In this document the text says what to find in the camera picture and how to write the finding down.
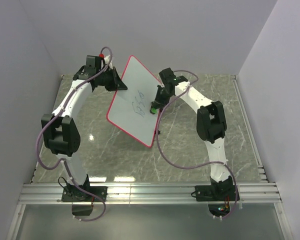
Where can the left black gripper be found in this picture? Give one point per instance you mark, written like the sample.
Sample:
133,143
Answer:
119,84

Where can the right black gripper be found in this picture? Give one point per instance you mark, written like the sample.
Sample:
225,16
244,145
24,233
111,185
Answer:
157,102

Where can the green whiteboard eraser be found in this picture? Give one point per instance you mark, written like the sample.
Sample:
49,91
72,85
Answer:
153,110

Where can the red framed whiteboard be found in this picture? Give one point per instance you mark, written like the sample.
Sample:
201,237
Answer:
129,109

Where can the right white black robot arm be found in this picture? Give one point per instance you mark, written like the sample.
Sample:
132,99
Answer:
211,127

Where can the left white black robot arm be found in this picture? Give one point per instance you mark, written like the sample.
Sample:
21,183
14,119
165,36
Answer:
59,130

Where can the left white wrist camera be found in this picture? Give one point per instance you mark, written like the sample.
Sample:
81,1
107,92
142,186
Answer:
107,60

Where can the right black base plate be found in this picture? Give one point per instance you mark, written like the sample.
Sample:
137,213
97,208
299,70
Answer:
213,193

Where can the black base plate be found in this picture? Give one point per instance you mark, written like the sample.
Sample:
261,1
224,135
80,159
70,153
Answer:
72,194
213,193

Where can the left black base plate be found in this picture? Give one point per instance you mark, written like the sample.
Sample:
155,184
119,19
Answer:
72,194

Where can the right side aluminium rail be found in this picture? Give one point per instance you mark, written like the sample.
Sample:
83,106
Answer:
260,167

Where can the aluminium mounting rail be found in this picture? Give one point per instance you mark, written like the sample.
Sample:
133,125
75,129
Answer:
130,193

